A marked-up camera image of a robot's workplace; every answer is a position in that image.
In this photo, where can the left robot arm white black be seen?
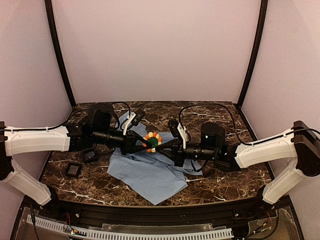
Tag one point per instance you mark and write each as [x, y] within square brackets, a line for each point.
[94, 128]

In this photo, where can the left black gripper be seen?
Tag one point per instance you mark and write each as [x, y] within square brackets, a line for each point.
[127, 142]

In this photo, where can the far black square tray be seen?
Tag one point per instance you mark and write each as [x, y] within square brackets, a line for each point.
[89, 161]

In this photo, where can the black square tray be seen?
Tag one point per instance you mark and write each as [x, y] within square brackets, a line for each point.
[89, 161]
[73, 169]

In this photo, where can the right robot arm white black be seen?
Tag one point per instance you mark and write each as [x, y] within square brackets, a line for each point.
[299, 144]

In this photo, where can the light blue shirt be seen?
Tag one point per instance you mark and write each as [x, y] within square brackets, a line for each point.
[152, 175]

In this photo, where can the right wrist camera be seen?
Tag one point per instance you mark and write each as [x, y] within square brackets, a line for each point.
[178, 131]

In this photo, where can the left black frame post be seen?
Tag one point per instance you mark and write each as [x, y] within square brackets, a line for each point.
[58, 51]

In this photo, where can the black front table rail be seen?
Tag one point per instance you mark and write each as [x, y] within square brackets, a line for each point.
[227, 213]

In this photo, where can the plush sunflower brooch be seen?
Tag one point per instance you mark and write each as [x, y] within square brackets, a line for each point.
[154, 139]

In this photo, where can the white slotted cable duct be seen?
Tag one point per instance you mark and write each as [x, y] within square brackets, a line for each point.
[130, 232]

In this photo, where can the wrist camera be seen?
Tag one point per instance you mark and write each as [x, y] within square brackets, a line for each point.
[178, 131]
[132, 119]

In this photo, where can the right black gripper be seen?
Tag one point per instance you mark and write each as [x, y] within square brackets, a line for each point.
[179, 153]

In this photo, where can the near black square tray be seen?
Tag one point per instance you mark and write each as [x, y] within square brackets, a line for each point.
[73, 169]

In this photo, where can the right black frame post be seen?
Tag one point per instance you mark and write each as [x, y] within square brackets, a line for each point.
[254, 52]

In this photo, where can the black frame post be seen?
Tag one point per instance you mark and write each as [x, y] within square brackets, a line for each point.
[58, 51]
[254, 52]

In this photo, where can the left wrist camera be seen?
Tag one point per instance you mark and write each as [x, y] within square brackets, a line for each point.
[132, 119]

